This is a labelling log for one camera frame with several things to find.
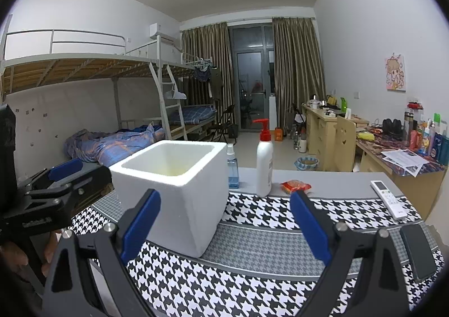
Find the white jar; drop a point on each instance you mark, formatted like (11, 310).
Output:
(303, 145)

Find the light wooden desk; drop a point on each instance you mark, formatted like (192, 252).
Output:
(321, 134)

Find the glass balcony door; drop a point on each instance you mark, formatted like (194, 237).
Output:
(250, 71)

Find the yellow cloth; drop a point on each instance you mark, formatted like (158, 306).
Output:
(365, 136)

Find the person's left hand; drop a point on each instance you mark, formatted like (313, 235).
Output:
(12, 261)

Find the black white houndstooth cloth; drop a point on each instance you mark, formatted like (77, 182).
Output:
(245, 285)

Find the printed paper sheets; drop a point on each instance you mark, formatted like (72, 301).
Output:
(403, 160)

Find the blue checked mattress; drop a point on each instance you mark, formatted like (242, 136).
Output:
(198, 113)

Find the white foam box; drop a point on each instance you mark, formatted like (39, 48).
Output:
(175, 211)

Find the white pump bottle red cap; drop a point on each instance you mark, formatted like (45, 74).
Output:
(263, 166)

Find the white metal bunk bed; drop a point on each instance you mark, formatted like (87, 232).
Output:
(175, 65)
(70, 67)

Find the green jug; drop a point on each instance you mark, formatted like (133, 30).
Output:
(343, 104)

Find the red snack packet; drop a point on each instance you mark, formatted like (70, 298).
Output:
(291, 184)

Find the white bed ladder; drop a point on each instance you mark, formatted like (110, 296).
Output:
(159, 99)

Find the white clothes hanger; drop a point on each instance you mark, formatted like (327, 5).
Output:
(175, 95)

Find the row of toiletry bottles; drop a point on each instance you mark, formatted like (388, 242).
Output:
(433, 141)

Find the metal kettle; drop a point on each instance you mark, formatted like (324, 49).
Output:
(313, 103)

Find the white air conditioner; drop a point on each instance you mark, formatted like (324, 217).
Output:
(161, 32)

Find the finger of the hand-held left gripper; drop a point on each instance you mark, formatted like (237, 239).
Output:
(66, 169)
(94, 182)

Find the orange jug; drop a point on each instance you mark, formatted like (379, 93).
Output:
(279, 135)

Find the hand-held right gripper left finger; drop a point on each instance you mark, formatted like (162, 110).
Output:
(140, 229)

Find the brown curtain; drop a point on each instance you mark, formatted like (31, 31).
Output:
(207, 57)
(298, 57)

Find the blue patterned basin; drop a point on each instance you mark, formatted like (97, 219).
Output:
(307, 163)

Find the dark hanging clothes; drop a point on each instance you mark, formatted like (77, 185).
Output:
(207, 76)

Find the wooden chair with cutouts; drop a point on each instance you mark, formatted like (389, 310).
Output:
(346, 148)

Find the cartoon wall poster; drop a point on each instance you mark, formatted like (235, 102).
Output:
(395, 71)

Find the black smartphone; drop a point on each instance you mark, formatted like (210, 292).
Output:
(419, 253)

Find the blue plaid quilt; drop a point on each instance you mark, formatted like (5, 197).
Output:
(115, 145)

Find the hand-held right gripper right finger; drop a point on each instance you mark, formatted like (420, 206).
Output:
(308, 229)

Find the white remote control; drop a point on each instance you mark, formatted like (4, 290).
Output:
(387, 197)

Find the wooden desk with patterned cover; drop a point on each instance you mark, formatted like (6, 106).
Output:
(414, 190)

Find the blue spray bottle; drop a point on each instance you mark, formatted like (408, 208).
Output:
(233, 173)

